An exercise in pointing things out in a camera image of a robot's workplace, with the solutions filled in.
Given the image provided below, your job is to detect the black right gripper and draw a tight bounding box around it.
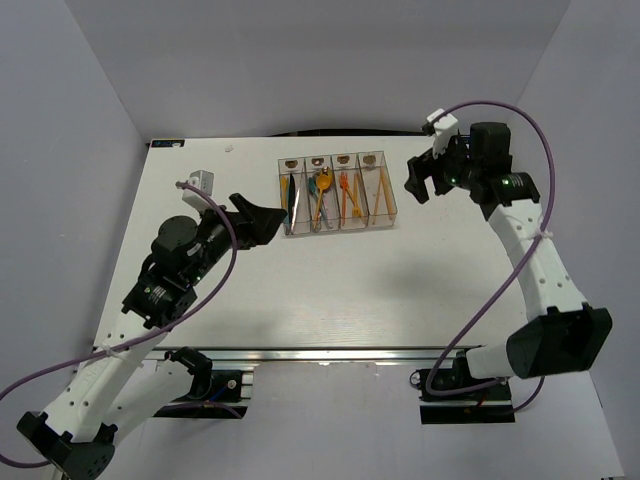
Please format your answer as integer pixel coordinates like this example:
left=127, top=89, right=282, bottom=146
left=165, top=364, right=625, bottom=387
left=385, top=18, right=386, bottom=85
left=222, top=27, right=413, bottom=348
left=404, top=131, right=480, bottom=205

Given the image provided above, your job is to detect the teal plastic knife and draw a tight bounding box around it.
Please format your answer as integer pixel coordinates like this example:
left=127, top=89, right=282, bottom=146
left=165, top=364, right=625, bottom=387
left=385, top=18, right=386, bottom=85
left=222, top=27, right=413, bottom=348
left=286, top=174, right=296, bottom=235

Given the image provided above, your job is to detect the iridescent rainbow metal spoon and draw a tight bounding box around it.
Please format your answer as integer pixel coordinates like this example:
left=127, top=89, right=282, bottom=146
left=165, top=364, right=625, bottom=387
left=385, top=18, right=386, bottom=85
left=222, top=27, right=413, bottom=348
left=319, top=168, right=335, bottom=222

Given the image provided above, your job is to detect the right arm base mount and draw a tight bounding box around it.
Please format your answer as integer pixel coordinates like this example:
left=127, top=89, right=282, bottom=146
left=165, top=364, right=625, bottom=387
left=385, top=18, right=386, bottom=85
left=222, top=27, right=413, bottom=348
left=409, top=351, right=515, bottom=425

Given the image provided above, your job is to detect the red-orange plastic fork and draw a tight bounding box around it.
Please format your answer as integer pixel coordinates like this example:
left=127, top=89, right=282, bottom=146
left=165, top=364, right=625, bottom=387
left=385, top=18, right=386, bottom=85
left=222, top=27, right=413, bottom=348
left=339, top=172, right=349, bottom=224

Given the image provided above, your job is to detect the orange plastic chopstick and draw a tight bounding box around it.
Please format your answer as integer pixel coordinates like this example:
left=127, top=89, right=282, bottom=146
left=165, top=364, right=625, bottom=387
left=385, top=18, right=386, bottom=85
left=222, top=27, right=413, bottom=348
left=380, top=170, right=392, bottom=217
left=373, top=170, right=383, bottom=216

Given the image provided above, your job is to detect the orange plastic spoon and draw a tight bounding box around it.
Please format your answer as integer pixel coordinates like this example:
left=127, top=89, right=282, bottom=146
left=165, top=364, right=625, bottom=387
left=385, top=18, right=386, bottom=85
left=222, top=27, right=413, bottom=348
left=314, top=173, right=331, bottom=223

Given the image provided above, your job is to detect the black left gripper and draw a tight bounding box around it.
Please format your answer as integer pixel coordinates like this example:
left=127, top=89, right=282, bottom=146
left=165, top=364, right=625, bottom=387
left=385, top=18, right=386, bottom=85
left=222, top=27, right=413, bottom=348
left=184, top=193, right=286, bottom=286

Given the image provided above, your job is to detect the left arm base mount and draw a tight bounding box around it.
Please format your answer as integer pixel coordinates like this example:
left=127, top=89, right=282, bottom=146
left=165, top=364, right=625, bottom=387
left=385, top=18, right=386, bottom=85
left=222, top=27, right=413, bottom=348
left=155, top=347, right=253, bottom=420

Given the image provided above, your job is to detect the orange plastic knife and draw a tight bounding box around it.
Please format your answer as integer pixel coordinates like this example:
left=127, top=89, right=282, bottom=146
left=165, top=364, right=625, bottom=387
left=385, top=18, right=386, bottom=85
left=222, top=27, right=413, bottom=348
left=280, top=175, right=288, bottom=211

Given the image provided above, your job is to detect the clear four-compartment utensil organizer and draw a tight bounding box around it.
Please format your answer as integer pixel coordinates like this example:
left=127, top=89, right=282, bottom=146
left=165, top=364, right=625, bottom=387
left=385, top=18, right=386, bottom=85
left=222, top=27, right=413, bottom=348
left=278, top=151, right=398, bottom=235

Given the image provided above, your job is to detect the aluminium table edge rail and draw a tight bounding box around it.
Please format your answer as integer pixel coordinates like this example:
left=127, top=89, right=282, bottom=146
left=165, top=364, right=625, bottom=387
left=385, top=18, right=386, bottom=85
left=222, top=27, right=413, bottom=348
left=92, top=345, right=481, bottom=362

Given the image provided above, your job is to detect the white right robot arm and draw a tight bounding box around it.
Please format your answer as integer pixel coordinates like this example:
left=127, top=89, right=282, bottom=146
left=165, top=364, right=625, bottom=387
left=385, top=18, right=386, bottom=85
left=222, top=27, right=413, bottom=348
left=405, top=116, right=612, bottom=399

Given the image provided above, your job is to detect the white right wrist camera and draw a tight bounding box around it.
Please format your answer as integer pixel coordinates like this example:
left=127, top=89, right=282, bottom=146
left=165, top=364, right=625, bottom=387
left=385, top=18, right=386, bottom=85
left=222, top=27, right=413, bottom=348
left=422, top=108, right=458, bottom=158

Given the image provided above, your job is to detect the yellow-orange fork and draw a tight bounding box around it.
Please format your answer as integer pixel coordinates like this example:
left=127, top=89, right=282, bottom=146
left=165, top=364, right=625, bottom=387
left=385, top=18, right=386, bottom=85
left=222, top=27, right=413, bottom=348
left=340, top=173, right=361, bottom=217
left=351, top=173, right=362, bottom=218

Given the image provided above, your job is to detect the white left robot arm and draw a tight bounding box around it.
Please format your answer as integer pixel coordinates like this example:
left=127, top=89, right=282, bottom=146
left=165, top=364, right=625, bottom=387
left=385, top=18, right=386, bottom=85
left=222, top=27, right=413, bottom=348
left=17, top=193, right=286, bottom=479

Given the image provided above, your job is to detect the teal plastic spoon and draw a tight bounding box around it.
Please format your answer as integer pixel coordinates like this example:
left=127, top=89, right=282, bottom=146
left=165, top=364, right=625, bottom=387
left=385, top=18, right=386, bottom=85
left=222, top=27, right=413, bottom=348
left=308, top=173, right=331, bottom=231

